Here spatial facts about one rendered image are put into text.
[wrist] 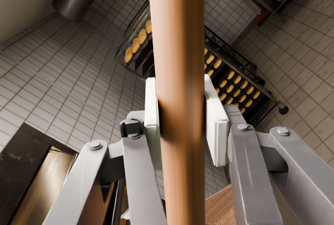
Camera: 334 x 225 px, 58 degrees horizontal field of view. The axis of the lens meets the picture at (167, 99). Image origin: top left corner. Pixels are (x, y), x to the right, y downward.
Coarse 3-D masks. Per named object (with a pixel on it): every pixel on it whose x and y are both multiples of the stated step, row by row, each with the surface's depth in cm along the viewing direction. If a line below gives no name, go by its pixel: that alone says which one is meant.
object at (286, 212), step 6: (276, 192) 229; (216, 198) 240; (276, 198) 219; (282, 198) 227; (282, 204) 218; (210, 210) 238; (282, 210) 209; (288, 210) 216; (282, 216) 201; (288, 216) 208; (294, 216) 215; (288, 222) 200; (294, 222) 207
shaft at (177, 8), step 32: (160, 0) 15; (192, 0) 15; (160, 32) 16; (192, 32) 16; (160, 64) 17; (192, 64) 17; (160, 96) 18; (192, 96) 18; (160, 128) 20; (192, 128) 19; (192, 160) 20; (192, 192) 21; (192, 224) 22
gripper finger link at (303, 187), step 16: (272, 128) 15; (288, 128) 15; (272, 144) 14; (288, 144) 14; (304, 144) 14; (288, 160) 13; (304, 160) 13; (320, 160) 13; (272, 176) 15; (288, 176) 13; (304, 176) 12; (320, 176) 12; (288, 192) 13; (304, 192) 12; (320, 192) 11; (304, 208) 12; (320, 208) 11; (304, 224) 12; (320, 224) 11
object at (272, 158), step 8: (224, 104) 19; (232, 104) 19; (232, 112) 18; (240, 112) 18; (232, 120) 17; (240, 120) 17; (264, 136) 15; (264, 144) 15; (264, 152) 15; (272, 152) 15; (264, 160) 15; (272, 160) 15; (280, 160) 15; (272, 168) 15; (280, 168) 15
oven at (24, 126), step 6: (24, 126) 189; (30, 126) 192; (30, 132) 188; (36, 132) 192; (42, 138) 191; (48, 138) 195; (6, 144) 169; (54, 144) 194; (60, 144) 198; (60, 150) 194; (66, 150) 197; (72, 150) 201; (126, 186) 209; (126, 192) 211; (126, 198) 214; (108, 204) 198; (126, 204) 216; (108, 210) 194
